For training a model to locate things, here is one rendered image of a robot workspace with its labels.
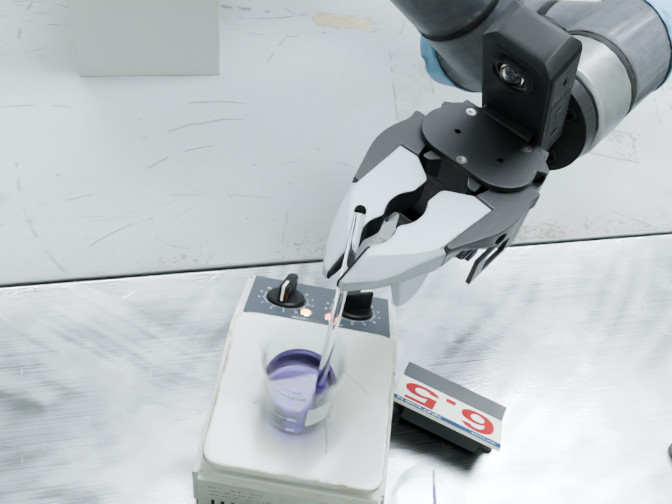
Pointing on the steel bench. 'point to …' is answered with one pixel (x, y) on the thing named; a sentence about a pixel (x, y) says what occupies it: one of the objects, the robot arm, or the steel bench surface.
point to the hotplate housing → (276, 493)
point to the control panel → (257, 300)
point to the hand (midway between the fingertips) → (351, 256)
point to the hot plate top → (236, 371)
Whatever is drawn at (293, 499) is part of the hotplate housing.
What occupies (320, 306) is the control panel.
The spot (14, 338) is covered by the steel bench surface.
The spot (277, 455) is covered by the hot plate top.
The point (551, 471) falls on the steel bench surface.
